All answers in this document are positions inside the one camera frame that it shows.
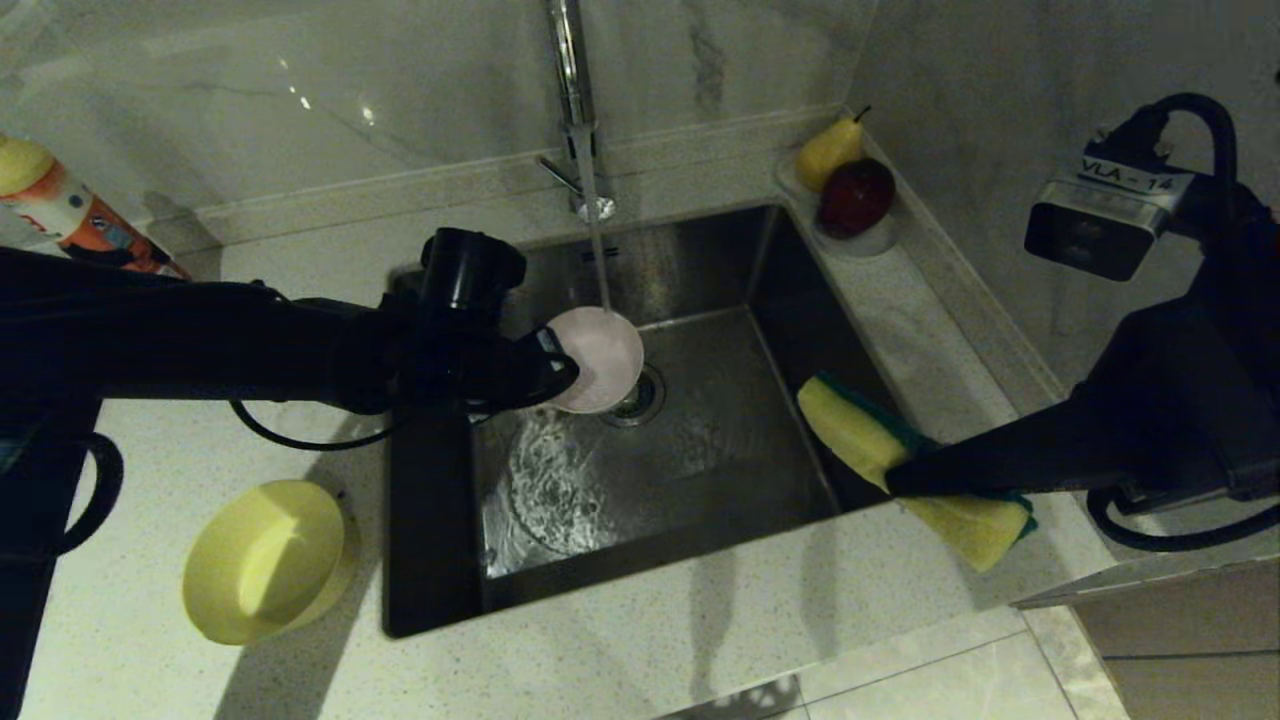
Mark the yellow pear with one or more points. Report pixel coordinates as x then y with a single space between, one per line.
828 152

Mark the green and yellow sponge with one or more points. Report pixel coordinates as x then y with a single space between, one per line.
850 425

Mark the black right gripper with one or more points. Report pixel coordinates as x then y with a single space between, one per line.
1190 410

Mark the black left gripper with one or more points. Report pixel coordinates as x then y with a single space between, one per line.
450 365

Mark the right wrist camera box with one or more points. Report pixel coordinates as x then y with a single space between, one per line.
1100 215

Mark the pink plastic bowl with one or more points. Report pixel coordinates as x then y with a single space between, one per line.
605 355

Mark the round metal sink drain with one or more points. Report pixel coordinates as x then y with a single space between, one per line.
650 395

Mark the beige cabinet front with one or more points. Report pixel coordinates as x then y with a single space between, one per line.
1190 640

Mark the yellow-capped dish soap bottle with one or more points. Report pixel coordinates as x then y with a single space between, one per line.
60 205

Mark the chrome faucet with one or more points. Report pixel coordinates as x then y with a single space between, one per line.
572 80

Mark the small white fruit dish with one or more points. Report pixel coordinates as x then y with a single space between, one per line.
870 245

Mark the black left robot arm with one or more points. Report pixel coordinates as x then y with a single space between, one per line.
150 340

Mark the yellow plastic bowl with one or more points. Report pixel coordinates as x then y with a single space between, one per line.
260 560

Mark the dark red apple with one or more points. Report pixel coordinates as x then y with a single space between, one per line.
855 198

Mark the stainless steel sink basin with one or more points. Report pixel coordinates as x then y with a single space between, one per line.
700 470

